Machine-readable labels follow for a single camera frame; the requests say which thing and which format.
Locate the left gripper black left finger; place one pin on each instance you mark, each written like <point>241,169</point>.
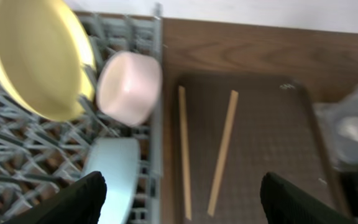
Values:
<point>80,203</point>

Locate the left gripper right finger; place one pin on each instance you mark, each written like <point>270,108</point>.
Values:
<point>284,202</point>

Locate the light blue bowl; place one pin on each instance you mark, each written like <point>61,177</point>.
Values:
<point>117,159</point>

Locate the white bowl with food residue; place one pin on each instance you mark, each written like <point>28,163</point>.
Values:
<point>129,87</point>

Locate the long wooden chopstick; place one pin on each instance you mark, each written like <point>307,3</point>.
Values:
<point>185,152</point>

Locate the yellow plate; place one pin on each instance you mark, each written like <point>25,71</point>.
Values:
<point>44,50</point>

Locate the grey dishwasher rack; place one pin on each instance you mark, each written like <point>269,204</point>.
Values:
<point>40,157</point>

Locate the clear plastic waste bin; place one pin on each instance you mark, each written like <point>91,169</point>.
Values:
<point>339,126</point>

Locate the dark brown serving tray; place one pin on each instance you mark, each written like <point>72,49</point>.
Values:
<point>274,130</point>

